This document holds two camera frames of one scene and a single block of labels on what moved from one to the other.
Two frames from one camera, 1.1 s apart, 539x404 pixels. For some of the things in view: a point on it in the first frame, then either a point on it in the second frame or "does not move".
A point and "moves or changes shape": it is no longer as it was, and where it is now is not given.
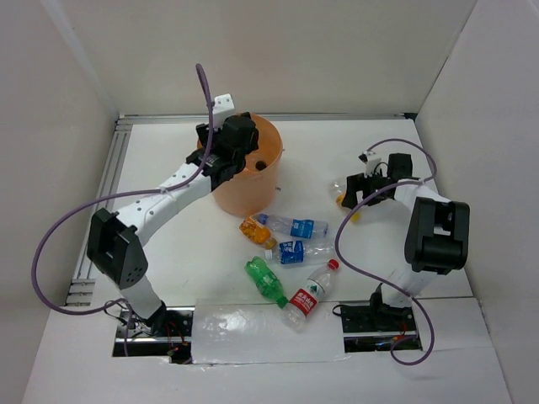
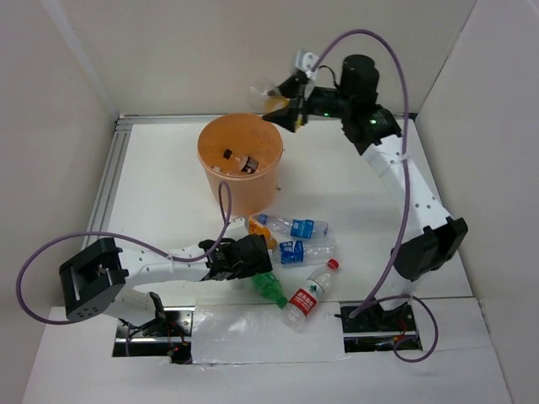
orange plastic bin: (252, 192) does not move
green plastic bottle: (258, 269) does not move
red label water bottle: (302, 304) does not move
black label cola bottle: (260, 165) moves or changes shape
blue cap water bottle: (281, 227) does not move
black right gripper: (354, 183) → (285, 118)
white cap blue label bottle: (299, 252) does not move
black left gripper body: (204, 134) → (263, 264)
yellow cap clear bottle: (339, 191) → (263, 98)
